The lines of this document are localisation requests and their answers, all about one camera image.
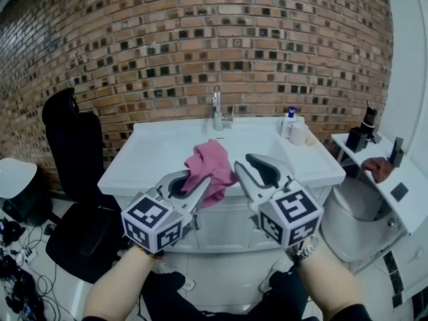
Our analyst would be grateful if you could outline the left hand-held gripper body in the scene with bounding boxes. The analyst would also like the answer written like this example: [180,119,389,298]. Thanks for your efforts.
[120,184,201,255]

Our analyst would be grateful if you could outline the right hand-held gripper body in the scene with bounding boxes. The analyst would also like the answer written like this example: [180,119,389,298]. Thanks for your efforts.
[247,175,324,250]

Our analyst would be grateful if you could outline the pink cloth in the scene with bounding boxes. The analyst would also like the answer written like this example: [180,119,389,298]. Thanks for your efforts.
[180,138,240,210]

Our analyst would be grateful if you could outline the chrome faucet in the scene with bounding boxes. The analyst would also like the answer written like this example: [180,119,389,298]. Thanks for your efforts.
[211,86,235,132]

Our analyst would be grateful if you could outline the person's right forearm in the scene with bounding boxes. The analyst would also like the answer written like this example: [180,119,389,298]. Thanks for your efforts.
[294,245,364,314]

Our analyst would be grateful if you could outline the person's left forearm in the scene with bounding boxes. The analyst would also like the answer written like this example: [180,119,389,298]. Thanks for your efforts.
[82,245,158,319]

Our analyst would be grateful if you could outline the white sink basin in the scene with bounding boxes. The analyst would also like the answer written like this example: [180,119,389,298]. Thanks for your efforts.
[97,116,347,200]

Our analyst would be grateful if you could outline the silver wristwatch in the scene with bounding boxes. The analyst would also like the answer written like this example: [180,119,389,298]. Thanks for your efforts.
[286,234,320,262]

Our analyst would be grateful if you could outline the white plastic cup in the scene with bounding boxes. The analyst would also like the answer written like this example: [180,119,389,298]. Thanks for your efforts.
[289,122,310,146]

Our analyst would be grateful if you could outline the white blue pump bottle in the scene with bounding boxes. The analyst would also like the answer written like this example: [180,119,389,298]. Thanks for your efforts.
[280,106,299,139]

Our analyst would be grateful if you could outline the white shoe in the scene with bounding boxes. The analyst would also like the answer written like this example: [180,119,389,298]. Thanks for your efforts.
[156,261,197,292]
[259,257,294,294]

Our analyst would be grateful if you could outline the white toilet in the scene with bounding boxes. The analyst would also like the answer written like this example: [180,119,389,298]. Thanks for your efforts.
[320,175,407,263]

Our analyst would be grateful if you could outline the black office chair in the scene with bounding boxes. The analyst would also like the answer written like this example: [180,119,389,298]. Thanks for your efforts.
[41,87,130,284]

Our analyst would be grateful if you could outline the black tumbler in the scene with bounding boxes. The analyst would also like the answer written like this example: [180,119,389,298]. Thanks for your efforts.
[362,100,379,135]

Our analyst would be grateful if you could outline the black square panel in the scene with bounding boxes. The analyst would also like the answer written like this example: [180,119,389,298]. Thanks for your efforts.
[389,182,409,203]

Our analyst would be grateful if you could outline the black right sleeve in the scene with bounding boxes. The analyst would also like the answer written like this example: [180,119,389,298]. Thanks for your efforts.
[319,303,372,321]

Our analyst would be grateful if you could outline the grey upright device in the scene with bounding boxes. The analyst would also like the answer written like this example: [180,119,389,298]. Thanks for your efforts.
[389,137,405,167]

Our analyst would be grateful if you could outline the white power strip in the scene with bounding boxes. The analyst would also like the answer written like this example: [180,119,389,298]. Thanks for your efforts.
[19,247,37,263]

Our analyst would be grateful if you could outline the white shelf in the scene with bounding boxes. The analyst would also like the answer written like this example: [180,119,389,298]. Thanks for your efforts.
[330,132,428,297]

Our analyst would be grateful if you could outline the white round table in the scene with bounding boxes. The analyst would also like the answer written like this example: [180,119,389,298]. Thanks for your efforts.
[0,157,38,200]

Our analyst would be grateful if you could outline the dark bead bracelet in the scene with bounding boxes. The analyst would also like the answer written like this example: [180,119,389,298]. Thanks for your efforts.
[135,244,165,256]

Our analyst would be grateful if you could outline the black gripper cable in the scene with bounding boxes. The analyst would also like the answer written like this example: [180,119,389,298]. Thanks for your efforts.
[290,242,305,270]

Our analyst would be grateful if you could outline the tangle of floor cables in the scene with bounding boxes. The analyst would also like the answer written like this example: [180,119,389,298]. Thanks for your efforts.
[0,219,68,321]

